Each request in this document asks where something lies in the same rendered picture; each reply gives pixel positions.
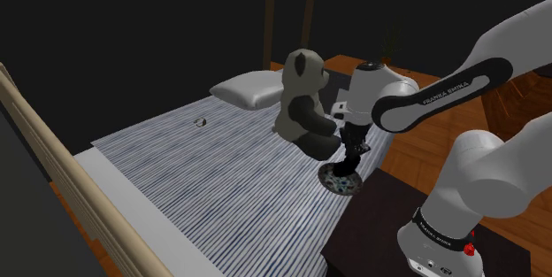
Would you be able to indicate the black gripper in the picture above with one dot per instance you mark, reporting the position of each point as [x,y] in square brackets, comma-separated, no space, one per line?
[352,144]

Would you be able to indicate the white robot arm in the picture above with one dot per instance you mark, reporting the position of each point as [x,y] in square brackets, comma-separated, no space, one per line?
[474,172]

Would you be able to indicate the patterned floral bowl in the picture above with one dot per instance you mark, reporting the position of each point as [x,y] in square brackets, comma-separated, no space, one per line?
[340,183]

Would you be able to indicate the panda plush toy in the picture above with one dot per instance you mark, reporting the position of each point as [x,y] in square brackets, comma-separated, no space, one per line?
[302,108]

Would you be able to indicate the dark robot stand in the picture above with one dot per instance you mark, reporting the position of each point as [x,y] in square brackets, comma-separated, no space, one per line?
[371,228]

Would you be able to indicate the potted green plant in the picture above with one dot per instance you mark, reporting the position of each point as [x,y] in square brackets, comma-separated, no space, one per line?
[389,45]

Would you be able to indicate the white pillow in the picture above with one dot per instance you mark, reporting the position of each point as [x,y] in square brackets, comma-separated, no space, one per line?
[250,88]

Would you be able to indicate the bed with striped blanket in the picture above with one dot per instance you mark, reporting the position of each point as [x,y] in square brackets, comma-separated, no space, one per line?
[207,181]

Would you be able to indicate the small silver wristwatch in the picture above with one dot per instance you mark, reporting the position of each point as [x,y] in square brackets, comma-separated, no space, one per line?
[200,122]

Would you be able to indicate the dark wooden furniture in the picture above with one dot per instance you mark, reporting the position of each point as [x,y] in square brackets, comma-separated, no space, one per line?
[517,103]

